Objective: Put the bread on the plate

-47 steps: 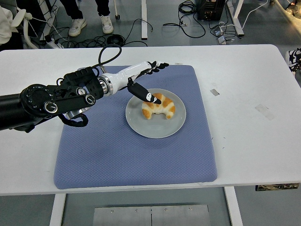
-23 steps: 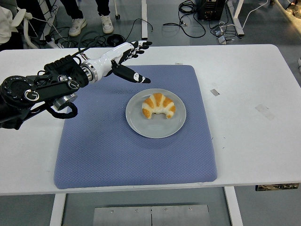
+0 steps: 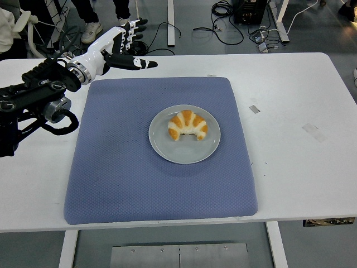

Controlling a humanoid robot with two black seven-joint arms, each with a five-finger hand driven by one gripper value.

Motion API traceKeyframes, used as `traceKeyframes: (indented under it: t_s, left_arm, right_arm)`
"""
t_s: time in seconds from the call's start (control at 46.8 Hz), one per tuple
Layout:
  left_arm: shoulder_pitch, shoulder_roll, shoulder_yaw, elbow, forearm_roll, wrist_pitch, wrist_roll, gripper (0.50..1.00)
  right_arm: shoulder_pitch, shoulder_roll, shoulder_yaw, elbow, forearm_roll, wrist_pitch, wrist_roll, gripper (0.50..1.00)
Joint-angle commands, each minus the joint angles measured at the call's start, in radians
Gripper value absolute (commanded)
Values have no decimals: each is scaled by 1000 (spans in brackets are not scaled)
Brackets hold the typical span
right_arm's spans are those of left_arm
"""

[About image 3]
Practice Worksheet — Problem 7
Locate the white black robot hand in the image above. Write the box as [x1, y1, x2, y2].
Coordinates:
[69, 18, 158, 76]

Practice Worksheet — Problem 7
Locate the orange white croissant bread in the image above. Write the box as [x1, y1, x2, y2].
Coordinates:
[167, 109, 209, 142]

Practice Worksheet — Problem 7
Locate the round grey plate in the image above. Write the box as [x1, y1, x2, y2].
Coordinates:
[148, 104, 222, 165]

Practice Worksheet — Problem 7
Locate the grey metal plate with screws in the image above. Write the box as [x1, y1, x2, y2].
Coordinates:
[110, 242, 249, 268]

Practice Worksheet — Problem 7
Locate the person with white shoes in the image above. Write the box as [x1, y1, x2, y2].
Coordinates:
[71, 0, 132, 44]

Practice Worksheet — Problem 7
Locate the white background desk leg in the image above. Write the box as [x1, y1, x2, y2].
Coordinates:
[269, 0, 291, 43]
[167, 0, 176, 47]

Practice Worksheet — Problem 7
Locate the white chair armrest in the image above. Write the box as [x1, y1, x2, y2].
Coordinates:
[12, 10, 40, 59]

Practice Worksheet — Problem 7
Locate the person in white top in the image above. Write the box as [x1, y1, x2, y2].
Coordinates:
[0, 7, 19, 54]

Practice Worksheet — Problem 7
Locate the blue quilted mat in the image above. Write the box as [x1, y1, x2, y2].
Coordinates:
[63, 76, 258, 226]

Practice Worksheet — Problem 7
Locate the black equipment box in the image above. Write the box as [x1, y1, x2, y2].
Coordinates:
[233, 0, 267, 24]

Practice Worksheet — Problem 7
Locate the white table leg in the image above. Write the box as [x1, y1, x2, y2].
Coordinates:
[265, 222, 290, 268]
[58, 229, 79, 268]

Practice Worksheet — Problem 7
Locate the large clear tape piece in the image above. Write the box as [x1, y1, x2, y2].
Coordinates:
[302, 122, 327, 143]

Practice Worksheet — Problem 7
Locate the coiled black cable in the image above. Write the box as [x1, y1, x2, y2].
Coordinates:
[130, 40, 150, 55]

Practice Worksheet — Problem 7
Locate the thin black cable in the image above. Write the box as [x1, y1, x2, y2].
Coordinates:
[147, 21, 182, 55]

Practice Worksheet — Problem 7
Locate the long black looped cable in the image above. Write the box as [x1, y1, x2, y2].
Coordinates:
[192, 0, 245, 45]

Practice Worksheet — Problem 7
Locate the white cable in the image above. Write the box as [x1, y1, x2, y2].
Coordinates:
[286, 0, 319, 34]

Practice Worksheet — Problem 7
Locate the metal bracket under table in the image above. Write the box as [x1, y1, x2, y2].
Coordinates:
[303, 217, 355, 227]

